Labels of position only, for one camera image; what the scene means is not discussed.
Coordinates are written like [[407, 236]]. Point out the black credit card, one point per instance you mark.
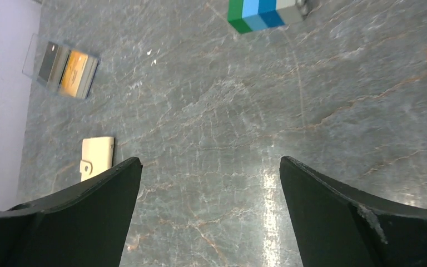
[[48, 62]]

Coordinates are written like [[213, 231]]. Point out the gold credit card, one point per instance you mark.
[[73, 72]]

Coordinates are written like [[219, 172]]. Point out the green blue grey block stack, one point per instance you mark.
[[256, 15]]

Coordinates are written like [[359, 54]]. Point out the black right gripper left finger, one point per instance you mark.
[[85, 224]]

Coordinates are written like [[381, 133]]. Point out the cream leather card holder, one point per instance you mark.
[[96, 156]]

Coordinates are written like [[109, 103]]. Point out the clear acrylic card stand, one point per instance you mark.
[[35, 52]]

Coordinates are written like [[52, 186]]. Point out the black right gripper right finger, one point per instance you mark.
[[338, 225]]

